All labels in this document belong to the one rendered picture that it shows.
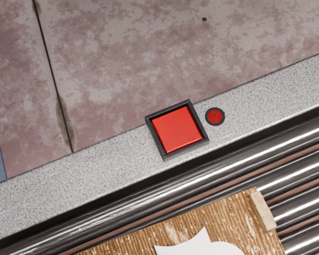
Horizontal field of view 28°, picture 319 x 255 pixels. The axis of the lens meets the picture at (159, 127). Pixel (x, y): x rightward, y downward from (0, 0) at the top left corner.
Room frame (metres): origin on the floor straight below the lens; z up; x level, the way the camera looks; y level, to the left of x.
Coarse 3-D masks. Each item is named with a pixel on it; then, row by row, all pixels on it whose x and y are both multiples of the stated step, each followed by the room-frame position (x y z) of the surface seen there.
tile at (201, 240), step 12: (204, 228) 0.20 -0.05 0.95; (192, 240) 0.18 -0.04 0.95; (204, 240) 0.18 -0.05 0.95; (156, 252) 0.17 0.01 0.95; (168, 252) 0.16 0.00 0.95; (180, 252) 0.16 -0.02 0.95; (192, 252) 0.16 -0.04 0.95; (204, 252) 0.16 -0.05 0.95; (216, 252) 0.16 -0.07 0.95; (228, 252) 0.16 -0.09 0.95; (240, 252) 0.16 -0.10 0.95
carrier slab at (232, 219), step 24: (240, 192) 0.25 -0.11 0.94; (192, 216) 0.22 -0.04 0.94; (216, 216) 0.21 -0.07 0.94; (240, 216) 0.21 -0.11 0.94; (120, 240) 0.19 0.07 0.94; (144, 240) 0.19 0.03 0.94; (168, 240) 0.18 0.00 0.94; (216, 240) 0.18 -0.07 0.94; (240, 240) 0.18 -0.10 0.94; (264, 240) 0.18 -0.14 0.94
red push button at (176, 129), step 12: (180, 108) 0.39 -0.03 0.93; (156, 120) 0.37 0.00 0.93; (168, 120) 0.37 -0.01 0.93; (180, 120) 0.37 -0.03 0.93; (192, 120) 0.37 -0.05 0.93; (156, 132) 0.35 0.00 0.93; (168, 132) 0.35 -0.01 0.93; (180, 132) 0.35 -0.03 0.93; (192, 132) 0.35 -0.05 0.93; (168, 144) 0.33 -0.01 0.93; (180, 144) 0.33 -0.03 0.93
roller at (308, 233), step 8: (312, 224) 0.20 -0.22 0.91; (296, 232) 0.19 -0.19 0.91; (304, 232) 0.19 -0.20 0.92; (312, 232) 0.19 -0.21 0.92; (280, 240) 0.18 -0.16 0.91; (288, 240) 0.18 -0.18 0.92; (296, 240) 0.18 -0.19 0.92; (304, 240) 0.18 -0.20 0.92; (312, 240) 0.17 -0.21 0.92; (288, 248) 0.17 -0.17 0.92; (296, 248) 0.16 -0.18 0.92; (304, 248) 0.16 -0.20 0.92; (312, 248) 0.16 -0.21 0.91
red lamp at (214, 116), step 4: (212, 112) 0.38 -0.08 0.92; (216, 112) 0.38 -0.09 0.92; (220, 112) 0.38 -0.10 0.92; (208, 116) 0.38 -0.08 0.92; (212, 116) 0.38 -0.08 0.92; (216, 116) 0.38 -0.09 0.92; (220, 116) 0.38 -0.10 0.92; (212, 120) 0.37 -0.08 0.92; (216, 120) 0.37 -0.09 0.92; (220, 120) 0.37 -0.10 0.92
